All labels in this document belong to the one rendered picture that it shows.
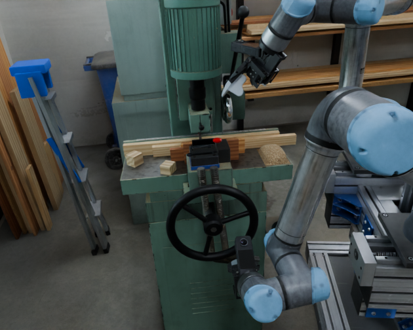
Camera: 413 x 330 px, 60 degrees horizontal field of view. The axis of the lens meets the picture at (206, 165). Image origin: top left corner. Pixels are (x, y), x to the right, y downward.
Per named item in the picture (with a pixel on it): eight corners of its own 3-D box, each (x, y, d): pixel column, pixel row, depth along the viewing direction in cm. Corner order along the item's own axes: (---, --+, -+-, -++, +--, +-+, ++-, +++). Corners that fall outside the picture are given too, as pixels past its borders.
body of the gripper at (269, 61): (254, 90, 104) (276, 58, 95) (236, 70, 106) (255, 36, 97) (270, 84, 108) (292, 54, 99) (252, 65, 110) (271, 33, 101)
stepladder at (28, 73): (85, 259, 219) (3, 70, 162) (89, 233, 241) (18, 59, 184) (112, 252, 221) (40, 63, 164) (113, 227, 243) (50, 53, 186)
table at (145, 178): (118, 211, 115) (115, 196, 112) (127, 167, 141) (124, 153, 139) (302, 193, 119) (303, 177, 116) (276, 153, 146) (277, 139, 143)
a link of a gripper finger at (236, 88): (229, 105, 105) (252, 83, 103) (216, 91, 106) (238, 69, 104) (231, 107, 108) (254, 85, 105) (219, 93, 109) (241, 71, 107)
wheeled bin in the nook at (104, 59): (103, 173, 313) (80, 61, 267) (105, 148, 359) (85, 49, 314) (176, 163, 323) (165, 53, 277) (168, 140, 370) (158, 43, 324)
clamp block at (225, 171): (189, 196, 115) (187, 172, 110) (186, 176, 127) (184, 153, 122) (234, 192, 116) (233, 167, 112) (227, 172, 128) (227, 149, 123)
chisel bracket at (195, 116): (191, 137, 128) (189, 114, 124) (189, 123, 140) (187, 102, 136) (212, 135, 128) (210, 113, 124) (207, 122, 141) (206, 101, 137)
